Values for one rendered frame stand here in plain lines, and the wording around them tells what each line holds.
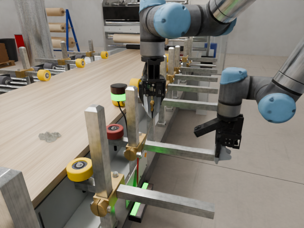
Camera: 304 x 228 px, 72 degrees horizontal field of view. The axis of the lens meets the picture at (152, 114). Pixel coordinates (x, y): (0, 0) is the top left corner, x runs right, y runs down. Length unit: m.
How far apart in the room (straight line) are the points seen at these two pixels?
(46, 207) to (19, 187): 0.45
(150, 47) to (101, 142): 0.29
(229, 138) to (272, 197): 1.35
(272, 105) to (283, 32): 8.87
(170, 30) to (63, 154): 0.53
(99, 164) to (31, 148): 0.35
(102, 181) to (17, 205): 0.29
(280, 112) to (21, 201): 0.54
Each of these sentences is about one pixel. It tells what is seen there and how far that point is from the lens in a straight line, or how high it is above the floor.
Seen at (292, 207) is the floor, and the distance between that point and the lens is 2.07.
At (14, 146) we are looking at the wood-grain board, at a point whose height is 0.90.
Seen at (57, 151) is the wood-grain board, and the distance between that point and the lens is 0.82.
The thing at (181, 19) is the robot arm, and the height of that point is 1.32.
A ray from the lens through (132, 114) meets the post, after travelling 0.76.
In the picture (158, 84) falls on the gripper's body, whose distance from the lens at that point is 0.63.
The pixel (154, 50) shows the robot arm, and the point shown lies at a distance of 0.62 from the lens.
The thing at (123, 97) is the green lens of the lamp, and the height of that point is 1.07.
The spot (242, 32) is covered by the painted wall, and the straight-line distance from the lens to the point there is 9.28.
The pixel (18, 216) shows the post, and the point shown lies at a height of 1.07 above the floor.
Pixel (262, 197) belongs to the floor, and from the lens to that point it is 2.04.
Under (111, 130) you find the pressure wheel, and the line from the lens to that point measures 0.87.
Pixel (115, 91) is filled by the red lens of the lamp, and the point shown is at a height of 1.09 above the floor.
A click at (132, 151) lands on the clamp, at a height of 0.87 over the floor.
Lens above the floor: 1.33
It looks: 25 degrees down
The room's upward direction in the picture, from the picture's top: straight up
